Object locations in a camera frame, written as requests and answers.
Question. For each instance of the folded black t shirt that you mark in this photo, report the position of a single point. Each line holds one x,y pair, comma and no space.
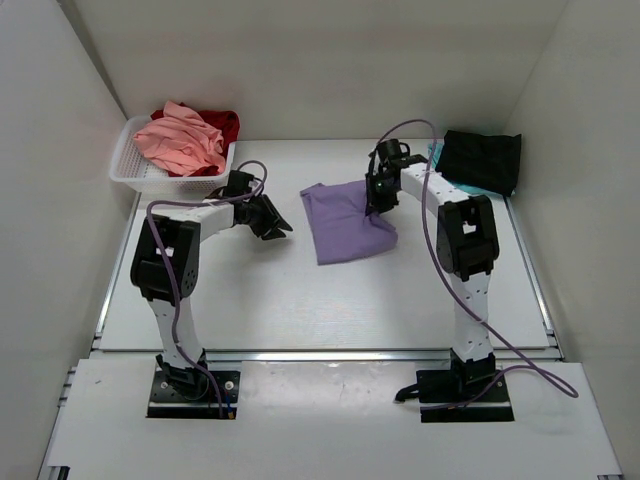
491,163

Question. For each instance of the dark red t shirt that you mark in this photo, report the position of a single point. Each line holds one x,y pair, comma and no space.
227,121

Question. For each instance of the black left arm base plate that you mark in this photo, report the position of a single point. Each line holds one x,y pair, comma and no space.
170,399

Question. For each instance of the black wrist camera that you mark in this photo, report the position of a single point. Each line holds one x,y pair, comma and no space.
389,151
239,184

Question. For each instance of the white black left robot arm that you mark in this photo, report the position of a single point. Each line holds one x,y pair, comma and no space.
165,269

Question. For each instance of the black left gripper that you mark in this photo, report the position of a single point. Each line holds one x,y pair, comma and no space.
266,230

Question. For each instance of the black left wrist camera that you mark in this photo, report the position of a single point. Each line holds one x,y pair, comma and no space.
239,184

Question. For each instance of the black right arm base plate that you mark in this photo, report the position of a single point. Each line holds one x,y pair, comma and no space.
444,399

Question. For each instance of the aluminium table edge rail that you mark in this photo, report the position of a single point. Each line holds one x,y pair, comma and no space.
548,354

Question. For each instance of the purple t shirt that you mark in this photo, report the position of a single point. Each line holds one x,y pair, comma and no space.
341,230

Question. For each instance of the folded teal t shirt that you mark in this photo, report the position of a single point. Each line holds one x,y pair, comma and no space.
435,151

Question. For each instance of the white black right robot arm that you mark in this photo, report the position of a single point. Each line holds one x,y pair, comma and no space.
464,255

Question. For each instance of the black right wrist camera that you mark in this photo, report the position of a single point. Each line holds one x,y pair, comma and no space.
389,151

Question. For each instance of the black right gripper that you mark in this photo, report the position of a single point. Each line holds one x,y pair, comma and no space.
377,204

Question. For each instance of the pink t shirt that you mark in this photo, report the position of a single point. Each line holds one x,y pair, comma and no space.
182,143

